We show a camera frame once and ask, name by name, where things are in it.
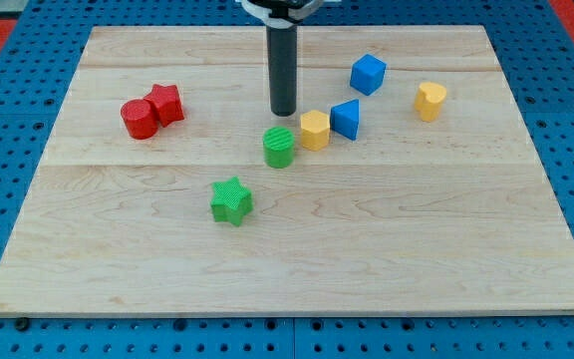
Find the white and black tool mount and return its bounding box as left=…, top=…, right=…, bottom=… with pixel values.
left=240, top=0, right=324, bottom=28

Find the green cylinder block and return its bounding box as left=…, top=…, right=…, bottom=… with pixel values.
left=262, top=127, right=294, bottom=169

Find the green star block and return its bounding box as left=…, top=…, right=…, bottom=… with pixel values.
left=210, top=177, right=253, bottom=226

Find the blue cube block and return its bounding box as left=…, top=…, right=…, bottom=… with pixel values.
left=350, top=54, right=387, bottom=96

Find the blue triangle block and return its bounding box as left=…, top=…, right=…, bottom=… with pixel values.
left=330, top=99, right=360, bottom=141

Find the yellow heart block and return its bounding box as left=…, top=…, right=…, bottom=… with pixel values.
left=414, top=82, right=447, bottom=122

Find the red cylinder block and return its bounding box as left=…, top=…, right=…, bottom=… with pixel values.
left=120, top=99, right=158, bottom=140

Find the red star block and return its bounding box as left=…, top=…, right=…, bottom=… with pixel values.
left=143, top=84, right=184, bottom=128

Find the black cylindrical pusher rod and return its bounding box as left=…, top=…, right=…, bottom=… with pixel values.
left=266, top=25, right=298, bottom=117

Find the light wooden board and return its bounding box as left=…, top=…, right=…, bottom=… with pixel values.
left=0, top=26, right=574, bottom=318

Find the yellow hexagon block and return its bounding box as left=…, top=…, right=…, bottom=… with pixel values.
left=300, top=110, right=331, bottom=151

